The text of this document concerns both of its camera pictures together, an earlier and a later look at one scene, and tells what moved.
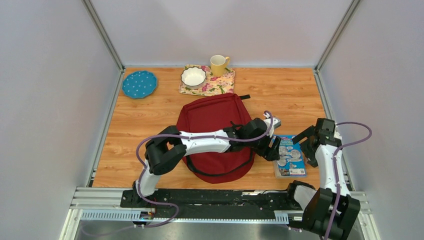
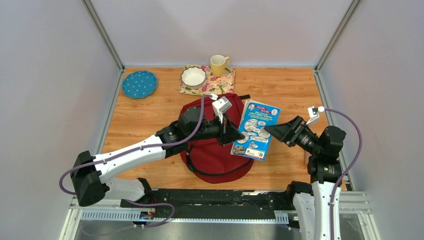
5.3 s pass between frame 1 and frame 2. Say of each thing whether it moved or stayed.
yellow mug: stayed
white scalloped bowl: stayed
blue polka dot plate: stayed
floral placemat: stayed
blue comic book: moved
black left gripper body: moved
